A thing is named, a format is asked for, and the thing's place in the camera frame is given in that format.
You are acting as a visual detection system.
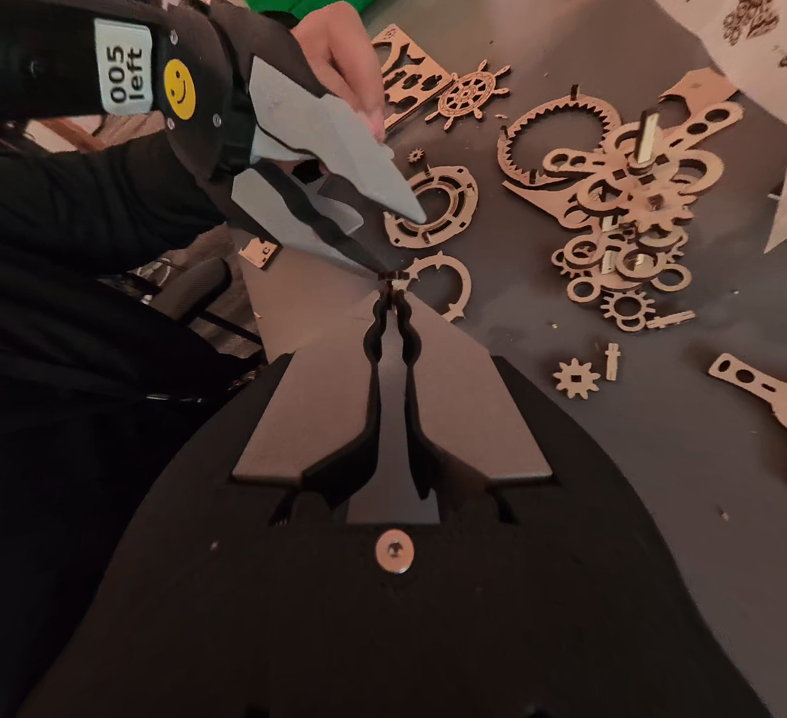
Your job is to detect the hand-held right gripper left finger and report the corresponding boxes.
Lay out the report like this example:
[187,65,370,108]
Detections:
[231,290,389,510]

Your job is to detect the black mesh office chair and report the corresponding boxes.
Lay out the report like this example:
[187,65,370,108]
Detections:
[144,255,265,362]

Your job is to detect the person's left forearm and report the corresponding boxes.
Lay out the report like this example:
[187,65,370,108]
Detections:
[0,115,231,276]

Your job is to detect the person's black top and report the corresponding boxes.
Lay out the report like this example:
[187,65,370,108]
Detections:
[0,263,265,718]

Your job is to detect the wooden parts sheet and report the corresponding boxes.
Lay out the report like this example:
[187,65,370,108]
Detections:
[371,23,457,132]

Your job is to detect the wooden arc ring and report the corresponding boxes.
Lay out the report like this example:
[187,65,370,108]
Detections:
[393,251,474,325]

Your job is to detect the person's left hand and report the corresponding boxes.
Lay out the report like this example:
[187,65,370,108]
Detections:
[289,0,389,144]

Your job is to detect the wooden ring gear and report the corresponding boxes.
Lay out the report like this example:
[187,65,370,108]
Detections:
[496,83,623,231]

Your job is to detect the wooden gear square hole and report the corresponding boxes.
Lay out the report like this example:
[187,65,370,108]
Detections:
[551,357,602,401]

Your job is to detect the wooden flange ring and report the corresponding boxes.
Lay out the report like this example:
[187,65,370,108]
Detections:
[383,164,480,251]

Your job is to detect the wooden gear with rings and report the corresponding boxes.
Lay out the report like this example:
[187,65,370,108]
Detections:
[599,289,657,334]

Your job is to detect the wooden ring model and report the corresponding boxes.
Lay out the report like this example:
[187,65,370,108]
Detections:
[549,100,746,308]

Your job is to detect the small square wooden piece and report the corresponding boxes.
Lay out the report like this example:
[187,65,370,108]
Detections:
[238,237,280,271]

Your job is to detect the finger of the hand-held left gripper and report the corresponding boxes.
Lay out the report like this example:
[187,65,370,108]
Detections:
[230,166,397,277]
[248,55,429,227]

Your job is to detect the wooden ship wheel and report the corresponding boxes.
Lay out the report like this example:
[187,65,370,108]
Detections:
[424,59,513,132]

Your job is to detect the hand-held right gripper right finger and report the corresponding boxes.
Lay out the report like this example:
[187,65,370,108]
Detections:
[395,290,553,502]

